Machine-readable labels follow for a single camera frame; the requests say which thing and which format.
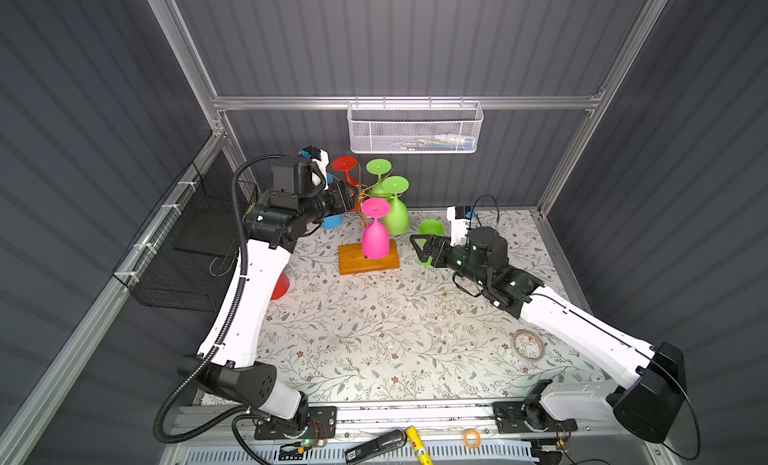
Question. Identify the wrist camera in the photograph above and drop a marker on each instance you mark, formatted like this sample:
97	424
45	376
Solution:
320	161
459	217

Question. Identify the clear tape roll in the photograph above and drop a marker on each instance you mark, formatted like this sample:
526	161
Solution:
528	345

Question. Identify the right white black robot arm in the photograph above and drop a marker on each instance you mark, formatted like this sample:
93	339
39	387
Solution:
646	385

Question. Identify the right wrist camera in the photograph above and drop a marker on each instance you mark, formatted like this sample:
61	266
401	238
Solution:
459	217

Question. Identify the green wine glass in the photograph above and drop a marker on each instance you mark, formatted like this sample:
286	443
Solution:
380	168
397	221
430	227

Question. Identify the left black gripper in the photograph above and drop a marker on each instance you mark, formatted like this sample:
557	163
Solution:
339	195

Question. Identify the pink wine glass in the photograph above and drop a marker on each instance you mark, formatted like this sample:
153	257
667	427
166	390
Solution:
375	239

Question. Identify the wooden base wire glass rack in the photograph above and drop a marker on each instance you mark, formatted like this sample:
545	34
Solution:
351	258

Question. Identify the white wire wall basket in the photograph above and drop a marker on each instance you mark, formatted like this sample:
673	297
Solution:
414	126

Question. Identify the black stapler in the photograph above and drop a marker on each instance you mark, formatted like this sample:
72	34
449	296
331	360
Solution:
376	447

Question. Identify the blue wine glass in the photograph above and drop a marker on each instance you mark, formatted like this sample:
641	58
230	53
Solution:
334	221

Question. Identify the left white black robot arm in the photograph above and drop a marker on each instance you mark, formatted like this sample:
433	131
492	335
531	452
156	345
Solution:
266	232

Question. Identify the black wire wall basket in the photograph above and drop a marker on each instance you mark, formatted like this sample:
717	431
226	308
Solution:
186	259

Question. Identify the red pencil cup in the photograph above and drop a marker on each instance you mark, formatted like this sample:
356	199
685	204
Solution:
281	287

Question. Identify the yellow glue tube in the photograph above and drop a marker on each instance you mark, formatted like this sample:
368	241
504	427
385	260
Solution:
418	446

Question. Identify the red wine glass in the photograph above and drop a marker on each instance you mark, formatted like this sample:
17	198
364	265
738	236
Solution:
346	165

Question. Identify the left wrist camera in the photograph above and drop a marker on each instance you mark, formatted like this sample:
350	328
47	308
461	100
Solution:
320	161

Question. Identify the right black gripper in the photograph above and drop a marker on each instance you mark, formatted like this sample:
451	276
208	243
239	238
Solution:
442	244

